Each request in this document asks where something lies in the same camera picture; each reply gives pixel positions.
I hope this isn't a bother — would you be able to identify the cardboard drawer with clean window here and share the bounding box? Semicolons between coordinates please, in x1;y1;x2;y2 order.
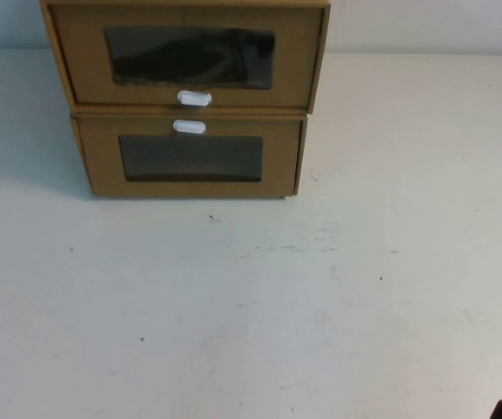
75;118;303;199

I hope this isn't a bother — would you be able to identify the lower cardboard drawer with window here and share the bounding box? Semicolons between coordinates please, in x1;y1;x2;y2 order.
70;111;309;203

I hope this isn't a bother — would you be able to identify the white handle of clean-window drawer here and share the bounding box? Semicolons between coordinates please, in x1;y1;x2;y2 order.
172;119;208;134

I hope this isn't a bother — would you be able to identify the white handle of worn-window drawer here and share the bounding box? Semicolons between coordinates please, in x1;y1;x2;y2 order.
176;89;214;107

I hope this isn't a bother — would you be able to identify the upper cardboard drawer with window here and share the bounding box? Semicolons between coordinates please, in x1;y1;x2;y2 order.
39;0;333;116

